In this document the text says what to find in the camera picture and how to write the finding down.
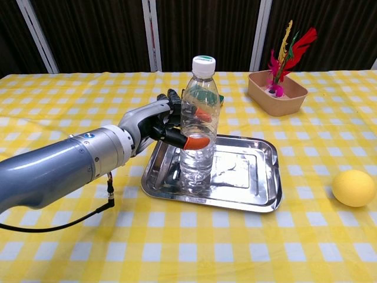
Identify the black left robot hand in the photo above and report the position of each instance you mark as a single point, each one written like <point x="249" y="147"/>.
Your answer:
<point x="144" y="118"/>

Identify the transparent plastic water bottle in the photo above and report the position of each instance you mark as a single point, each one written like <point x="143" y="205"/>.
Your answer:
<point x="200" y="88"/>

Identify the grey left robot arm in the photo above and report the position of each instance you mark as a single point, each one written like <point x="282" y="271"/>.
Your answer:
<point x="44" y="171"/>

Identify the rectangular stainless steel tray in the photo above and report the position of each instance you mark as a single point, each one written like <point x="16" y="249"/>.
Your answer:
<point x="244" y="177"/>

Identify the grey knit work glove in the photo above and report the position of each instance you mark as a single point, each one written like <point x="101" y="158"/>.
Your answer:
<point x="173" y="95"/>

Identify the yellow green scouring sponge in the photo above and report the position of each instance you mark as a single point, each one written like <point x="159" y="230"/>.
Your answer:
<point x="221" y="99"/>

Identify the dark pleated curtain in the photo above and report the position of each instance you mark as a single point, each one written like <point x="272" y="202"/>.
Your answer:
<point x="206" y="32"/>

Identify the yellow white checked tablecloth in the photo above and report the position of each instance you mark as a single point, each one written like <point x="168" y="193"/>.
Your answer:
<point x="188" y="244"/>

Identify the beige rectangular plastic box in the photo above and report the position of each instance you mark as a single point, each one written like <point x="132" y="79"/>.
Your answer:
<point x="282" y="104"/>

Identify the colourful feather shuttlecock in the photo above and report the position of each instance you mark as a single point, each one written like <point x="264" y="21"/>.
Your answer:
<point x="303" y="41"/>

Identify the yellow egg-shaped ball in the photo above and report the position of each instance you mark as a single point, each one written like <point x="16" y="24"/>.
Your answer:
<point x="353" y="188"/>

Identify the white metal frame post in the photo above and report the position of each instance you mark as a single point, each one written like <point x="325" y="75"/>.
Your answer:
<point x="260" y="35"/>
<point x="151" y="35"/>
<point x="38" y="38"/>

